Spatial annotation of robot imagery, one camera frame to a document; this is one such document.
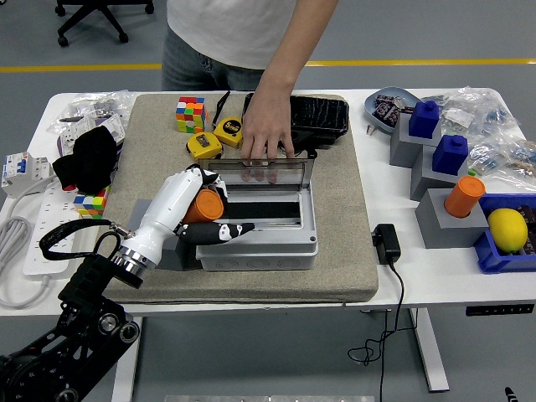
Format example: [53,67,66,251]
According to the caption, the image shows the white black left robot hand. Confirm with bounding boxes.
[121,163,256,269]

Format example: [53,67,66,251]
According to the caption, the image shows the person's left hand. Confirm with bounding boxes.
[240,90,296,185]

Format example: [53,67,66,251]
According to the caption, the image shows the orange cylinder battery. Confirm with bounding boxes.
[443,175,487,219]
[182,188,225,225]

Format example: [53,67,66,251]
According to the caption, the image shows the grey electrical box clear lid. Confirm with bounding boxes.
[195,157,319,272]

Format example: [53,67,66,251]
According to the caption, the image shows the yellow tape measure black label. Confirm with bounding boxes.
[212,90,246,148]

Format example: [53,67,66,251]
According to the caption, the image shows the black crinkled plastic tray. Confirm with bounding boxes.
[244,92,351,137]

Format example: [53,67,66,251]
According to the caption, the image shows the grey cube with round hole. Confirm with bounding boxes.
[125,199,201,272]

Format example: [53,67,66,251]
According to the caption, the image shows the yellow tape measure red label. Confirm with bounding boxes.
[185,131,224,163]

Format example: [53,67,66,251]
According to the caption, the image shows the colourful puzzle cube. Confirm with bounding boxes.
[73,185,111,220]
[175,95,209,134]

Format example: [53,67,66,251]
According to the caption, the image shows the black table control panel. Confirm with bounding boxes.
[465,304,536,317]

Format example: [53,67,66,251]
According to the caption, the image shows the white table leg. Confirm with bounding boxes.
[111,317,146,402]
[408,307,451,394]

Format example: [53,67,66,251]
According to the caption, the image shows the black cloth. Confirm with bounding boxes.
[52,126,120,196]

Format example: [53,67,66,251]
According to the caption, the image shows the blue-grey dish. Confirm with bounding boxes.
[363,86,422,135]

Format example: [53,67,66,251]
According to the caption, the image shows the grey-brown mat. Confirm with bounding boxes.
[85,92,380,305]

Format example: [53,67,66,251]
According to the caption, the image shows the person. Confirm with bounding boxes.
[161,0,340,92]

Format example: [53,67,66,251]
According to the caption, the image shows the clear bag of parts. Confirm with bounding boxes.
[466,137,536,193]
[422,86,523,137]
[56,90,139,135]

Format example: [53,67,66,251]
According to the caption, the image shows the white power strip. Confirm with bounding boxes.
[23,183,83,277]

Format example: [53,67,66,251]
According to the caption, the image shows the white socket package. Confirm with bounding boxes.
[56,113,126,158]

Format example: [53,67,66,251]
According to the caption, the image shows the blue storage bin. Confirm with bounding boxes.
[473,193,536,276]

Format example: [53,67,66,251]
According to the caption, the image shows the grey block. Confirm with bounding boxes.
[415,188,491,250]
[389,112,443,168]
[410,146,470,201]

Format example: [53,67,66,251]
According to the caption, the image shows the white circuit breaker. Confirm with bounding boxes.
[0,151,55,198]

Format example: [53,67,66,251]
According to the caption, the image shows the blue plastic block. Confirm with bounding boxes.
[409,100,441,139]
[431,133,469,176]

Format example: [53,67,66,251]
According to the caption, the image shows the yellow lemon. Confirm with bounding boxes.
[487,208,529,254]

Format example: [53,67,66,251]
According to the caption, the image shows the black power adapter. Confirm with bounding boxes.
[372,224,402,265]

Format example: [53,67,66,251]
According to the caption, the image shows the dark packets in bin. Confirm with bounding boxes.
[517,204,536,256]

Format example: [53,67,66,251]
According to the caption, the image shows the black plastic bracket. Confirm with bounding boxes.
[288,128,336,160]

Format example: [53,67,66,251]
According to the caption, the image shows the black adapter cord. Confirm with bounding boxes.
[348,259,406,402]

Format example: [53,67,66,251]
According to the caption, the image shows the grey power cable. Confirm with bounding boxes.
[0,173,58,311]

